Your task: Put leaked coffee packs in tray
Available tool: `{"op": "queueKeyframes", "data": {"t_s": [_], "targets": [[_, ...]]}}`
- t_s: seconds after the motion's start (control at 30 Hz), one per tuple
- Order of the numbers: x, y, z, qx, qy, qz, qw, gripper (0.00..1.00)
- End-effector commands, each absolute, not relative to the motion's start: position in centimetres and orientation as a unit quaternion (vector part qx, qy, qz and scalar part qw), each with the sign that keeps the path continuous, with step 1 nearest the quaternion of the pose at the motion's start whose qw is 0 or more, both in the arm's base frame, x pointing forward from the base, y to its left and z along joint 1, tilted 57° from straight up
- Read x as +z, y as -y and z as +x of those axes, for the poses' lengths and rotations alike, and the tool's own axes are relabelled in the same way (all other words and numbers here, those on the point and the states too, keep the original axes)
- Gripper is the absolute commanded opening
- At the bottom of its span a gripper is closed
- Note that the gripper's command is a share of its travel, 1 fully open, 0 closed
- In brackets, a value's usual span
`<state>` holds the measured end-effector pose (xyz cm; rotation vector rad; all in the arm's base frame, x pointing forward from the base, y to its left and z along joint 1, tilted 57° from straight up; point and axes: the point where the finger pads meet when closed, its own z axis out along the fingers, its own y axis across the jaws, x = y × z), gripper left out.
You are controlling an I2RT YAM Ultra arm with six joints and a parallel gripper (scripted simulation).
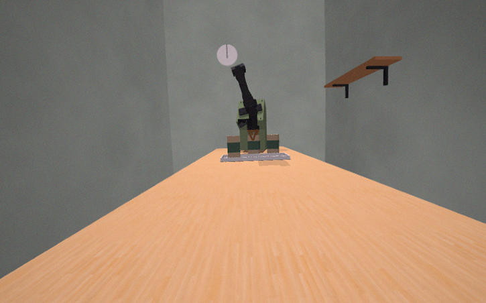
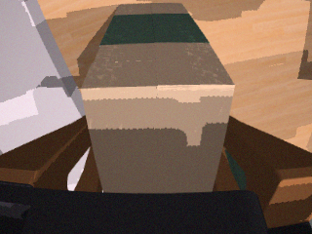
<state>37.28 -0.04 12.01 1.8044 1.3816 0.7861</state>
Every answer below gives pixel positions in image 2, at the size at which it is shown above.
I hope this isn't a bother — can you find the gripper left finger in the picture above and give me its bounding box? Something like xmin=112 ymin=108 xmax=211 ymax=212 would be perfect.
xmin=0 ymin=115 xmax=102 ymax=192

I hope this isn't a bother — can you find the white rectangular tray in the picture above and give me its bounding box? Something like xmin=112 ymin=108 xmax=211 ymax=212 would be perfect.
xmin=0 ymin=0 xmax=85 ymax=155

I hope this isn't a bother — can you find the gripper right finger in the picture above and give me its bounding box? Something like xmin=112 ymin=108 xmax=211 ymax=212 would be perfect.
xmin=213 ymin=116 xmax=312 ymax=228

